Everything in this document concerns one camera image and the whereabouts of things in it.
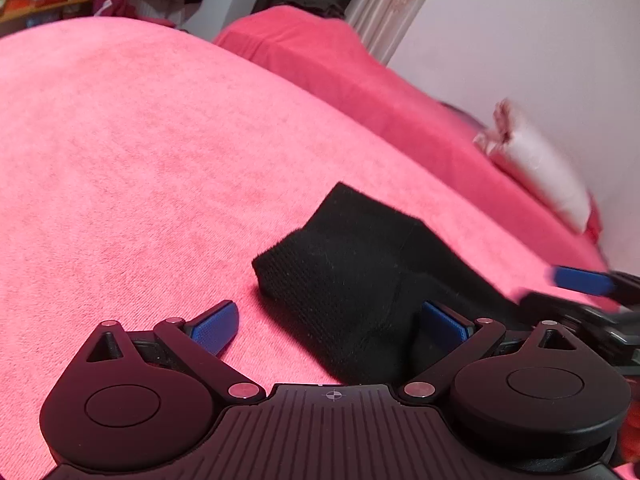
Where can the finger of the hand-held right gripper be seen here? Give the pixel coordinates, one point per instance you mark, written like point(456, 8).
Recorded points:
point(582, 280)
point(560, 306)

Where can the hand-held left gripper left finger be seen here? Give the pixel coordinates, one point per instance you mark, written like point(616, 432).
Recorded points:
point(217, 326)

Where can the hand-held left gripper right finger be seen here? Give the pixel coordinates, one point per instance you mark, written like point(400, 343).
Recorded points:
point(445, 326)

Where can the black sock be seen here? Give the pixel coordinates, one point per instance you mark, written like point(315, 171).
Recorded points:
point(350, 280)

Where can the white pillow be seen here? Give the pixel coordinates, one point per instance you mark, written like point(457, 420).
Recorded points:
point(540, 170)

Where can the pink fleece blanket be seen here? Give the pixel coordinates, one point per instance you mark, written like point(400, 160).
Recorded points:
point(150, 185)

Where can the pink bed sheet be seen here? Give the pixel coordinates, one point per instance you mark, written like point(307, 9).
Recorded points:
point(360, 85)

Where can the pale patterned curtain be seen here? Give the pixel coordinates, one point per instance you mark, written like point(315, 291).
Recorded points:
point(385, 5)

